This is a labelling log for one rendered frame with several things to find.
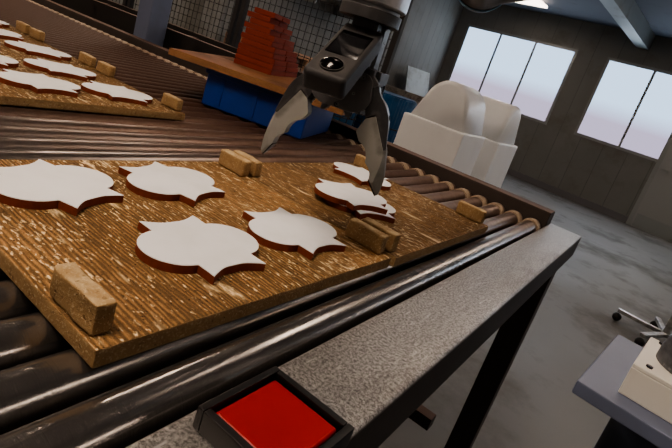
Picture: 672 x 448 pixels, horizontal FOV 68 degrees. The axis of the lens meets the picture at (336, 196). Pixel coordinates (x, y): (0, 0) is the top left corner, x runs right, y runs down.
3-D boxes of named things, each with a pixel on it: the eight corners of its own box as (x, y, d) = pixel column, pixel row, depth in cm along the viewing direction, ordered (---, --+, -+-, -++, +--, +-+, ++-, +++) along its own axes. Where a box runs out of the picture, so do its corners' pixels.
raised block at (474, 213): (483, 223, 102) (488, 211, 101) (480, 224, 100) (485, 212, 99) (457, 211, 105) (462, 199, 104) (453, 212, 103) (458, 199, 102)
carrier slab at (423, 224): (485, 233, 102) (488, 225, 101) (392, 268, 68) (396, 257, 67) (349, 168, 119) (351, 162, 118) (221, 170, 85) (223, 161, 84)
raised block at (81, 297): (112, 333, 35) (120, 298, 34) (87, 340, 33) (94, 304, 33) (70, 291, 38) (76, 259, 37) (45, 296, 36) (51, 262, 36)
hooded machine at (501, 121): (452, 196, 606) (491, 98, 574) (493, 215, 573) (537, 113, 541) (423, 196, 554) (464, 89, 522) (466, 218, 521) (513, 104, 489)
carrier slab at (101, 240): (387, 268, 67) (391, 257, 67) (91, 370, 33) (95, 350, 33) (218, 170, 85) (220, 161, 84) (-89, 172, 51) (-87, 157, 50)
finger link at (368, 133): (404, 182, 63) (383, 111, 62) (398, 190, 57) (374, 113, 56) (380, 188, 64) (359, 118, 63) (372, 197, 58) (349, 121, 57)
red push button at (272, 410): (332, 444, 34) (338, 428, 34) (275, 492, 29) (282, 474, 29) (270, 393, 37) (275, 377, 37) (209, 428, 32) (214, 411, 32)
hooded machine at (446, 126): (454, 222, 486) (505, 98, 453) (426, 227, 438) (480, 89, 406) (401, 196, 520) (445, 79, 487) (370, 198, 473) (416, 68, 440)
